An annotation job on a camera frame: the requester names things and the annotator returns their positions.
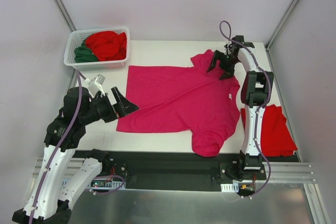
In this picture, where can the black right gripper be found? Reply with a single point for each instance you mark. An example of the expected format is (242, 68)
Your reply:
(227, 62)

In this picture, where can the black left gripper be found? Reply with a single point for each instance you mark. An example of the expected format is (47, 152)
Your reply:
(113, 110)

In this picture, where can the pink t shirt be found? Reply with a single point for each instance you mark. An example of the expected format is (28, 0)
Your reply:
(175, 99)

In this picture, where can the white perforated plastic basket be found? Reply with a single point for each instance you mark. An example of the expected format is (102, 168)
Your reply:
(77, 39)

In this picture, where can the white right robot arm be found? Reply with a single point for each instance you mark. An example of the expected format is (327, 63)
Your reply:
(255, 95)

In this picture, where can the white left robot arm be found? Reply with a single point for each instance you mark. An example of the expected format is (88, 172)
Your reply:
(51, 201)

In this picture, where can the red t shirt in basket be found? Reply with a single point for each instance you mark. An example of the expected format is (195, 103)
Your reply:
(108, 45)

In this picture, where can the green t shirt in basket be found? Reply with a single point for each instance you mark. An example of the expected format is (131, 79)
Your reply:
(84, 55)

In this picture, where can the folded red t shirt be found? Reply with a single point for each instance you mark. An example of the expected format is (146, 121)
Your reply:
(276, 140)

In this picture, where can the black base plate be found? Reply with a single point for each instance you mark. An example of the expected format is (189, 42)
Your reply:
(178, 171)

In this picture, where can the right aluminium frame post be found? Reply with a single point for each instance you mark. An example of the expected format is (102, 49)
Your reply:
(284, 18)

